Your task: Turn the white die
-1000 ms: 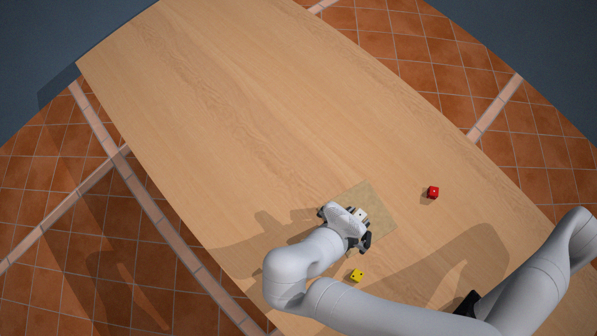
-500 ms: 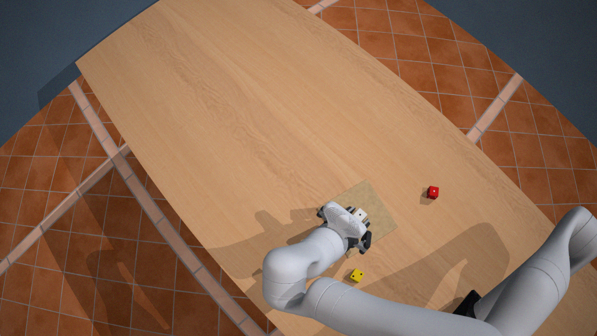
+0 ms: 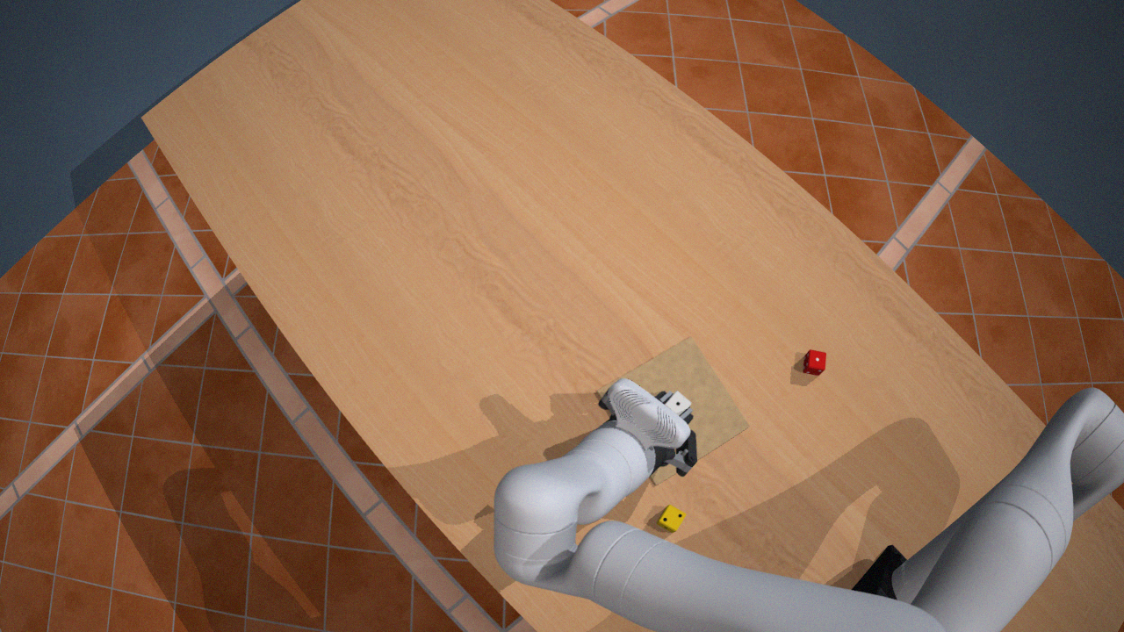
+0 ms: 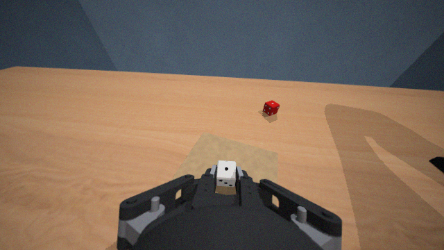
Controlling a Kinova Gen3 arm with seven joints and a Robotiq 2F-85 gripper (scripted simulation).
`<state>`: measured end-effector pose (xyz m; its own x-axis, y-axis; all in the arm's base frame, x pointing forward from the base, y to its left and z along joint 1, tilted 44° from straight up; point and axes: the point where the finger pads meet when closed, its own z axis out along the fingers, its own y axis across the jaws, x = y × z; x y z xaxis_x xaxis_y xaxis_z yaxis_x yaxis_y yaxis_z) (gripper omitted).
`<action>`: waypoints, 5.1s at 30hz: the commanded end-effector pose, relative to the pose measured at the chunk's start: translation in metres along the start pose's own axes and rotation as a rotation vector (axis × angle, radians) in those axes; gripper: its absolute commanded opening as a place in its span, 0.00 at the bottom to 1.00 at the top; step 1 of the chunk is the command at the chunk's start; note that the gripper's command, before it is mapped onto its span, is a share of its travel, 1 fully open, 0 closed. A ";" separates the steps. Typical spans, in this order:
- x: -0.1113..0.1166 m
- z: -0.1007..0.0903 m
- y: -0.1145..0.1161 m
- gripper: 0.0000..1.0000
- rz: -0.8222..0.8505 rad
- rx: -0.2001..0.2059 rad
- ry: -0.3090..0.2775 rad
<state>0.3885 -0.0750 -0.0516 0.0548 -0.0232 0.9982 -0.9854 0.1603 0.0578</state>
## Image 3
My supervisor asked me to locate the tan square mat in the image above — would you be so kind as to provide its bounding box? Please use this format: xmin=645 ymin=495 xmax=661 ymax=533
xmin=620 ymin=337 xmax=750 ymax=485

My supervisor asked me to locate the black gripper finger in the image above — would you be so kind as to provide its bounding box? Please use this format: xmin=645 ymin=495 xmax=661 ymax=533
xmin=665 ymin=407 xmax=697 ymax=477
xmin=598 ymin=391 xmax=673 ymax=416

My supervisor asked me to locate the yellow die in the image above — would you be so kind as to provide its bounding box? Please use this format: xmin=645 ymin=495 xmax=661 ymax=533
xmin=658 ymin=505 xmax=686 ymax=533

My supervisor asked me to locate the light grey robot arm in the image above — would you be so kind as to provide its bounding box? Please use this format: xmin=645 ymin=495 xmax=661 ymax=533
xmin=495 ymin=378 xmax=1124 ymax=632

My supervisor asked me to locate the red die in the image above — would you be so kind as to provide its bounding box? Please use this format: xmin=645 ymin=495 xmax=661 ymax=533
xmin=803 ymin=349 xmax=826 ymax=376

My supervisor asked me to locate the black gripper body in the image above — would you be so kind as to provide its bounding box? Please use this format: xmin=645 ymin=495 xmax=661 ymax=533
xmin=602 ymin=415 xmax=676 ymax=473

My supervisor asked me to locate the white die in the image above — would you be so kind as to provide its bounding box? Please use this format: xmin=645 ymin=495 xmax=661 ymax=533
xmin=665 ymin=391 xmax=691 ymax=415

